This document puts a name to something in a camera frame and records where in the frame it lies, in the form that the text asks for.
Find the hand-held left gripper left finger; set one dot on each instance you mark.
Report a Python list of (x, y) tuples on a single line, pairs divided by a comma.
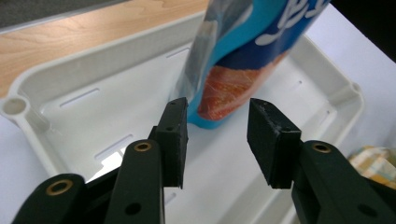
[(171, 149)]

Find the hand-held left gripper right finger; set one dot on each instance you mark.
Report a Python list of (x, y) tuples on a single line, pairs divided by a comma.
[(274, 149)]

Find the white plastic tray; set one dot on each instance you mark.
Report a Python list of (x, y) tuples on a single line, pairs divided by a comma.
[(93, 124)]

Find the lemon print cloth bag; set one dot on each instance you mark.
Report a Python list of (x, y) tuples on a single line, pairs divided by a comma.
[(373, 165)]

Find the blue snack pouch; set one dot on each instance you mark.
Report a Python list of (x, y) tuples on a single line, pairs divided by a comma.
[(249, 46)]

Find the white table sheet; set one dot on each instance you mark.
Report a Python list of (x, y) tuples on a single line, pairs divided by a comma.
[(358, 62)]

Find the wooden table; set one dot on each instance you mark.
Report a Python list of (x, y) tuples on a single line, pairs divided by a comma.
[(62, 43)]

